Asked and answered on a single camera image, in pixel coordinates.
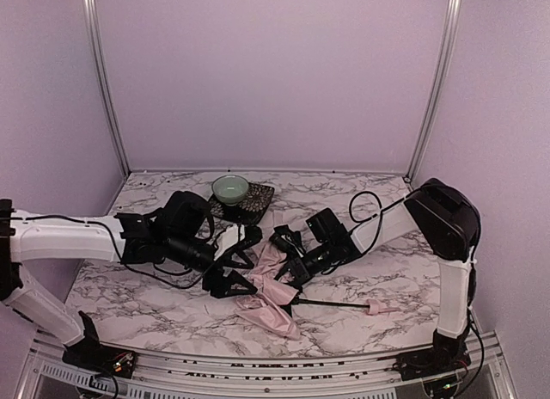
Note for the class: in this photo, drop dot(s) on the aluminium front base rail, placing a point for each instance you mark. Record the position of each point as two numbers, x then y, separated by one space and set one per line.
178 375

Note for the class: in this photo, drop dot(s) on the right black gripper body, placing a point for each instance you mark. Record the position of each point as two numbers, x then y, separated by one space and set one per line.
292 264

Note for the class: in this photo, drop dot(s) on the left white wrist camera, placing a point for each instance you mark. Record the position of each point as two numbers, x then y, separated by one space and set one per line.
237 237

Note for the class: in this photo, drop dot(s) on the black floral square plate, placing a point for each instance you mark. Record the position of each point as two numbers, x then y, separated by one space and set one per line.
250 210

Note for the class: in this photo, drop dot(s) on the left aluminium frame post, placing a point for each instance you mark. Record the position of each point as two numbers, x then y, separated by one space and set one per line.
93 25

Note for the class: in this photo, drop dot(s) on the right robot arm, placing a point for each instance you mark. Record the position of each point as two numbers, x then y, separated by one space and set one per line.
451 226

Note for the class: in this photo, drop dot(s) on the celadon green ceramic bowl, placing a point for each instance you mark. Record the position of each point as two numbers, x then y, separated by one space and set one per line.
230 189

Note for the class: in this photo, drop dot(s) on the right aluminium frame post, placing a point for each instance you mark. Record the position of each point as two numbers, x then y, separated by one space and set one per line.
450 26

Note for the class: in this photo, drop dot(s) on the pink and black umbrella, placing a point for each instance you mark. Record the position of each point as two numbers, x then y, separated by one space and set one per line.
265 308

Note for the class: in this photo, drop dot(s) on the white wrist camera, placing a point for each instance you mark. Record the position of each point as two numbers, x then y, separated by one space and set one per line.
287 240
237 237

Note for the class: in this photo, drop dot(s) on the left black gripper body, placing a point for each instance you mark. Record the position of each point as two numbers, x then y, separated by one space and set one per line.
220 267

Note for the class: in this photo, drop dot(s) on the aluminium frame post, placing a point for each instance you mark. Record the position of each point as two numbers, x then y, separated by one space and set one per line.
93 25
450 26

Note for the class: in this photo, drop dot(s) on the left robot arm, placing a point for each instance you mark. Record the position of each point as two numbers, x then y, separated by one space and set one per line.
181 231

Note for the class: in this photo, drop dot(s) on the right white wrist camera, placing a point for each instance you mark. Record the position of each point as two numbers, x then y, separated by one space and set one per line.
287 240

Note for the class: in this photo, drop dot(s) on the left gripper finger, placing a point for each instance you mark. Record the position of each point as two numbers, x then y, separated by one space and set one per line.
231 285
236 259

